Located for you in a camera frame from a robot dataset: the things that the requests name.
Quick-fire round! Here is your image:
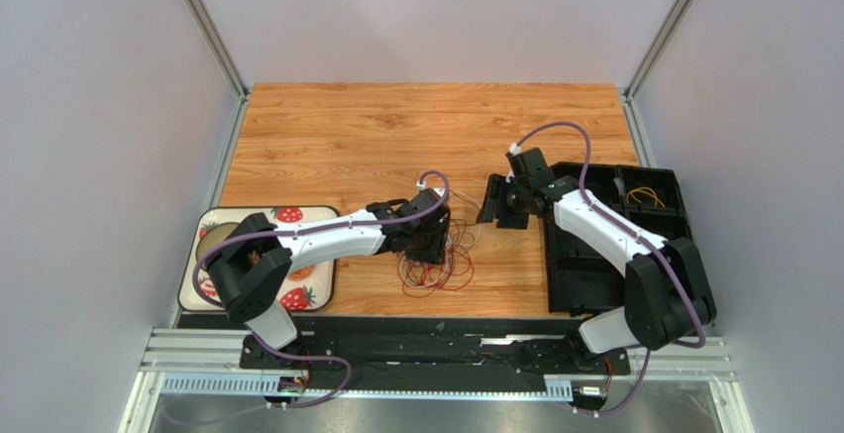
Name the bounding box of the yellow wire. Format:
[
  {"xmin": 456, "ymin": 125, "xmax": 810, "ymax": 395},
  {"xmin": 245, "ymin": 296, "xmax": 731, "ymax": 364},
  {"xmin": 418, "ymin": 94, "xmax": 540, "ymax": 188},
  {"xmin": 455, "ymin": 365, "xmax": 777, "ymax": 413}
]
[{"xmin": 624, "ymin": 185, "xmax": 668, "ymax": 209}]

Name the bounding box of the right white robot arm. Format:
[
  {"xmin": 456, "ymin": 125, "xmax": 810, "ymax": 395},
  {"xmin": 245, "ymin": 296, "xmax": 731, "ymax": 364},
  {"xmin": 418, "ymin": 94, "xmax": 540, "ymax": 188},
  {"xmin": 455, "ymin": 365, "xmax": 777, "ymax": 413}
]
[{"xmin": 476, "ymin": 148, "xmax": 717, "ymax": 355}]

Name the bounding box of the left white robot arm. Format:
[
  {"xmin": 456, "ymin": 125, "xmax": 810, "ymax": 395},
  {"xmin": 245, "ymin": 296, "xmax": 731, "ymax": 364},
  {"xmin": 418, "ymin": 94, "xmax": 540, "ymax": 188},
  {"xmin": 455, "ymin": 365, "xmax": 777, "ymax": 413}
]
[{"xmin": 194, "ymin": 188, "xmax": 450, "ymax": 349}]

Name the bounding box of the black compartment organizer bin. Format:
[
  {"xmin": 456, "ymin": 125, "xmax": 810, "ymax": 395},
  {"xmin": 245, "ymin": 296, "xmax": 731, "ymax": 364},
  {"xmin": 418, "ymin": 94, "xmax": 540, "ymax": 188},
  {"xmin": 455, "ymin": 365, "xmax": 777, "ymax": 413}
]
[{"xmin": 542, "ymin": 164, "xmax": 692, "ymax": 316}]

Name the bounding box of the strawberry print white tray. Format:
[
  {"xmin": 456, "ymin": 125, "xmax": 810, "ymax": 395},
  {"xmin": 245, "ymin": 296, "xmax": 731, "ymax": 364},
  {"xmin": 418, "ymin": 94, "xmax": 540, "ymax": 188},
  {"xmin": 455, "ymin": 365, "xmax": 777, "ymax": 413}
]
[{"xmin": 177, "ymin": 206, "xmax": 339, "ymax": 312}]

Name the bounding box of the cream enamel bowl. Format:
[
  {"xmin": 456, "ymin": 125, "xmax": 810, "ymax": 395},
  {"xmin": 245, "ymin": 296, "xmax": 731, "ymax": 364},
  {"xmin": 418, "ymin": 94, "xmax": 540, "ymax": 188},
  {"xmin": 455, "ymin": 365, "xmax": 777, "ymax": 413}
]
[{"xmin": 195, "ymin": 222, "xmax": 238, "ymax": 261}]

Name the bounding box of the red wire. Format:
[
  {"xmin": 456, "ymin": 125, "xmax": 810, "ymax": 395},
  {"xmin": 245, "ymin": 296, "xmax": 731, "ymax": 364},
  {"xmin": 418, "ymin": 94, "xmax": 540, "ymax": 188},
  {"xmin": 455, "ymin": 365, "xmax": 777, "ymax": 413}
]
[{"xmin": 396, "ymin": 221, "xmax": 476, "ymax": 299}]

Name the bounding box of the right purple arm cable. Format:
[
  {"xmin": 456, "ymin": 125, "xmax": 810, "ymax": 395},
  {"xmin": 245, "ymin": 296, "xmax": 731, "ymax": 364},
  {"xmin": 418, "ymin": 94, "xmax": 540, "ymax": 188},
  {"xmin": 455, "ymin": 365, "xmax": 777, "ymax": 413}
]
[{"xmin": 507, "ymin": 121, "xmax": 708, "ymax": 418}]

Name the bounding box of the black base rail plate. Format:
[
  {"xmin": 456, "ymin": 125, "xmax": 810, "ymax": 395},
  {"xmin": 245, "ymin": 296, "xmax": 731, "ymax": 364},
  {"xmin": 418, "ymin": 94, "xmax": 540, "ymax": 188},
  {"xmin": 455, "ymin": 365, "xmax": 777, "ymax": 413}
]
[{"xmin": 239, "ymin": 315, "xmax": 631, "ymax": 393}]

